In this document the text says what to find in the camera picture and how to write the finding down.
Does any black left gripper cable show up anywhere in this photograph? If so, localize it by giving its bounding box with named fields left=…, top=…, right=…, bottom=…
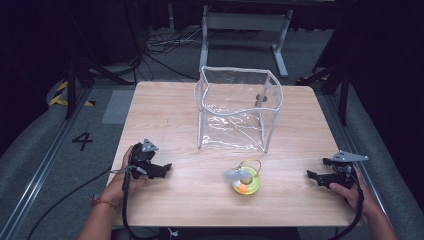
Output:
left=110, top=165, right=161, bottom=240

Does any person's right hand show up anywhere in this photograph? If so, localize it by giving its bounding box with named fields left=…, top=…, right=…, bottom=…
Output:
left=327, top=165, right=381, bottom=218

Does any clear plastic storage bag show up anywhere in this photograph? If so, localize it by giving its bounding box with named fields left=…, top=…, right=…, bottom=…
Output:
left=194, top=65, right=285, bottom=154

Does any person's left hand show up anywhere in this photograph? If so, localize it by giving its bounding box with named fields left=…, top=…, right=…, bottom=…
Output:
left=99, top=145, right=149, bottom=205

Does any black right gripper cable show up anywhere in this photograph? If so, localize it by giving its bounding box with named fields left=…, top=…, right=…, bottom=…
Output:
left=331, top=168, right=366, bottom=240

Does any bundle of floor cables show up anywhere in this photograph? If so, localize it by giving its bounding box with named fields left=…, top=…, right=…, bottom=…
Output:
left=134, top=25, right=205, bottom=84

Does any red and gold bracelet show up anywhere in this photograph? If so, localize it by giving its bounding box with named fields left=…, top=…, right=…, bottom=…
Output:
left=91, top=195, right=118, bottom=210

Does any grey metal table frame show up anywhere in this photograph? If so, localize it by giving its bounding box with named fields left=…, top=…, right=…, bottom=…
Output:
left=198, top=4, right=295, bottom=80

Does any thin black floor cable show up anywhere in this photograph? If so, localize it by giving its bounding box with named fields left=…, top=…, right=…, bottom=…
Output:
left=25, top=165, right=113, bottom=240

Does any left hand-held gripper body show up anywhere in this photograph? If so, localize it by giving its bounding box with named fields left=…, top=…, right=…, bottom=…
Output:
left=128, top=138, right=165, bottom=180

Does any aluminium floor rail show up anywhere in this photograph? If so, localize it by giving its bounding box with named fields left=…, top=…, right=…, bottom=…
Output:
left=323, top=93, right=390, bottom=214
left=0, top=87, right=93, bottom=240

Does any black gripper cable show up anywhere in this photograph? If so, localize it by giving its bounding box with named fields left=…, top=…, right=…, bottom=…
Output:
left=110, top=165, right=161, bottom=240
left=331, top=168, right=366, bottom=240

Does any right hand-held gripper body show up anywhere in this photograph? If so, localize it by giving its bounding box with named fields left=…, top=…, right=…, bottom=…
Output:
left=321, top=150, right=370, bottom=190

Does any black tripod stand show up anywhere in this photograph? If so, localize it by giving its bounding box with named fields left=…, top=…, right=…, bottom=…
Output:
left=63, top=54, right=135, bottom=121
left=295, top=61, right=352, bottom=128

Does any yellow-green ring toy with feather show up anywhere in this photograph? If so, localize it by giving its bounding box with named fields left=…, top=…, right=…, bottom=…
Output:
left=223, top=159, right=263, bottom=196

